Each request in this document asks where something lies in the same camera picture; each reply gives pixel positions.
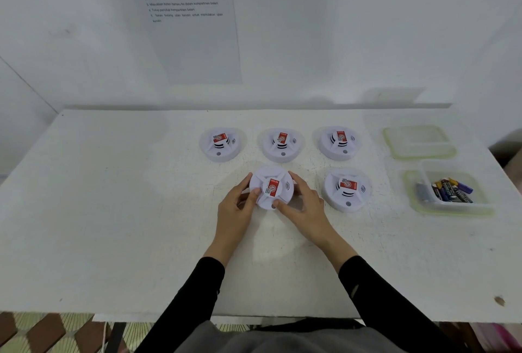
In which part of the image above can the person's left hand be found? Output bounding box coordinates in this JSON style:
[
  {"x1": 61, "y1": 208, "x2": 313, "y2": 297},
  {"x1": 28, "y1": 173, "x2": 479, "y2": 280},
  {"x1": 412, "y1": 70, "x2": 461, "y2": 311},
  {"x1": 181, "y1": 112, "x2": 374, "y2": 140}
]
[{"x1": 203, "y1": 172, "x2": 262, "y2": 267}]

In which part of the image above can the person's right hand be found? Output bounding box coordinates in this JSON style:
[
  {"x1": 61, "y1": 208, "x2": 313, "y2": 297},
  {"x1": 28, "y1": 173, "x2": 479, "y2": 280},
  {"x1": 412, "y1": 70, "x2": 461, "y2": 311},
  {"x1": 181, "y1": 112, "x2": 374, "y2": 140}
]
[{"x1": 272, "y1": 170, "x2": 359, "y2": 273}]

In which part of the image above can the white round smoke detector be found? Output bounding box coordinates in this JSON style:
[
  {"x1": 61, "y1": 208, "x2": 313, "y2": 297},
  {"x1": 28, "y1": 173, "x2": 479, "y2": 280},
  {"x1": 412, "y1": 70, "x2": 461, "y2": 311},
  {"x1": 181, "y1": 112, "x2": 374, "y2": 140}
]
[
  {"x1": 248, "y1": 165, "x2": 296, "y2": 211},
  {"x1": 318, "y1": 126, "x2": 360, "y2": 162},
  {"x1": 321, "y1": 168, "x2": 372, "y2": 214},
  {"x1": 260, "y1": 127, "x2": 305, "y2": 163},
  {"x1": 199, "y1": 126, "x2": 243, "y2": 163}
]

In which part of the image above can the heap of dark batteries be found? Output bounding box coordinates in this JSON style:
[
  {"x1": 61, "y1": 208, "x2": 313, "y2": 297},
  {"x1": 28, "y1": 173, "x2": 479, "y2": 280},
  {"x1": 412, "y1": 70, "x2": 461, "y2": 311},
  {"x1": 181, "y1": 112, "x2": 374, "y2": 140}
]
[{"x1": 430, "y1": 177, "x2": 475, "y2": 204}]

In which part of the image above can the person's right forearm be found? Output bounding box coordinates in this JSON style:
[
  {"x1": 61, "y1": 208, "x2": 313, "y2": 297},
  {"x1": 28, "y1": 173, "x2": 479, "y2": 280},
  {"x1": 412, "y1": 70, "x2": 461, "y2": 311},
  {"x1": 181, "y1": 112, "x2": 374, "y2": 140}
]
[{"x1": 334, "y1": 253, "x2": 470, "y2": 353}]

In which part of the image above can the person's left forearm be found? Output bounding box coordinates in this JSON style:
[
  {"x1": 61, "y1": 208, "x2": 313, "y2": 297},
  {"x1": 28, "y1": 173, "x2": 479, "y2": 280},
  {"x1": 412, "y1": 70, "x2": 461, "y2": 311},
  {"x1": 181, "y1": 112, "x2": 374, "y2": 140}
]
[{"x1": 134, "y1": 251, "x2": 227, "y2": 353}]

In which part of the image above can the person's grey shirt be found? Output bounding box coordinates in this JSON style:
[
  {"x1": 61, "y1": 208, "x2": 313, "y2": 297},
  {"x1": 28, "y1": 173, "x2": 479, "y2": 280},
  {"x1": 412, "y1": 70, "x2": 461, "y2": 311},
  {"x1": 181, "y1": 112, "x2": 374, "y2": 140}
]
[{"x1": 174, "y1": 320, "x2": 411, "y2": 353}]

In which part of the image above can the clear plastic container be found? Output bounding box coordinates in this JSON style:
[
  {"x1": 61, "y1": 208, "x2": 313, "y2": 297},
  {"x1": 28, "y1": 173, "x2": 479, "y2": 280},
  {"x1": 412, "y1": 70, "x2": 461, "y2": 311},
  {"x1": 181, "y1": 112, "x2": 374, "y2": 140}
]
[
  {"x1": 382, "y1": 125, "x2": 458, "y2": 162},
  {"x1": 402, "y1": 160, "x2": 495, "y2": 217}
]

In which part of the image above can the black table leg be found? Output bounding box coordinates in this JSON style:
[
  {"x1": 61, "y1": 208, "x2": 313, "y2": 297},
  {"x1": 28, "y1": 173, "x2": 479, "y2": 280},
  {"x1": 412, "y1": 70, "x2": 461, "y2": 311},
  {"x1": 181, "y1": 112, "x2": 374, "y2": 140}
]
[{"x1": 105, "y1": 322, "x2": 128, "y2": 353}]

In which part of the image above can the white paper with text lines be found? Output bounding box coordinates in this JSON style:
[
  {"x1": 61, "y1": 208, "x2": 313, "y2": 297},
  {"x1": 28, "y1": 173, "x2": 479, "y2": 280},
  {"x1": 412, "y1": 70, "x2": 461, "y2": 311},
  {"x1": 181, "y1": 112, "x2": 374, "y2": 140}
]
[{"x1": 121, "y1": 0, "x2": 244, "y2": 85}]

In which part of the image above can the patterned mat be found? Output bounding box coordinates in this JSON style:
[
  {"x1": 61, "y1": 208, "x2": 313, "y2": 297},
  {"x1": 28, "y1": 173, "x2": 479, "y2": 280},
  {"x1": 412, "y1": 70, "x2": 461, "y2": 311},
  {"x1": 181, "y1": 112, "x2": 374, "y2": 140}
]
[{"x1": 0, "y1": 312, "x2": 253, "y2": 353}]

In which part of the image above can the pink dotted bedsheet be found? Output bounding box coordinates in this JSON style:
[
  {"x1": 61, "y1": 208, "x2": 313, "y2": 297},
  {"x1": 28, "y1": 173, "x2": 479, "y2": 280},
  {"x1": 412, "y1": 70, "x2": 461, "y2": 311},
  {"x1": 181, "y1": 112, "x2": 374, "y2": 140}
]
[{"x1": 469, "y1": 322, "x2": 522, "y2": 353}]

